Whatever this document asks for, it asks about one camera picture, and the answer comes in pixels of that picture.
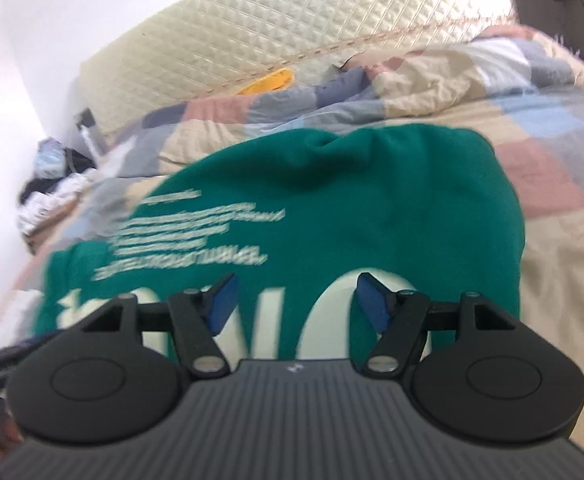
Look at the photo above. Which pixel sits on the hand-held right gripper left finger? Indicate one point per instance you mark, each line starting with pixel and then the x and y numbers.
pixel 197 332

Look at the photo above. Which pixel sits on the wooden nightstand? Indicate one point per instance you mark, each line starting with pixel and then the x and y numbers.
pixel 42 235

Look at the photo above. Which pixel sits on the dark wall socket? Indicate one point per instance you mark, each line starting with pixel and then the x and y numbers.
pixel 84 119

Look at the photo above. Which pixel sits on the patchwork blanket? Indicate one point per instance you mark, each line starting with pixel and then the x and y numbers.
pixel 547 160

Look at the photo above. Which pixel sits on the cream quilted headboard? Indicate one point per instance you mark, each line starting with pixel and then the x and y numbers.
pixel 272 25

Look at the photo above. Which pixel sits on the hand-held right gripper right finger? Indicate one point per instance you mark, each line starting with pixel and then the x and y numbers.
pixel 397 332

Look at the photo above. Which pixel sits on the green hoodie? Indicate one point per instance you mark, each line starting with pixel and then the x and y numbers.
pixel 347 200

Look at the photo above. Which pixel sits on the blue face masks pack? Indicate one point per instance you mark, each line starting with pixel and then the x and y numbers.
pixel 49 157

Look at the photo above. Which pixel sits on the white clothes pile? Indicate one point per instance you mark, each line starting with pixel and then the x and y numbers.
pixel 47 205

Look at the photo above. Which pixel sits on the yellow cloth item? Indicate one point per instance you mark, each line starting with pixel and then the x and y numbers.
pixel 269 81

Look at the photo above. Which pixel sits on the black garment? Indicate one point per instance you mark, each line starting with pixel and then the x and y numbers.
pixel 79 162

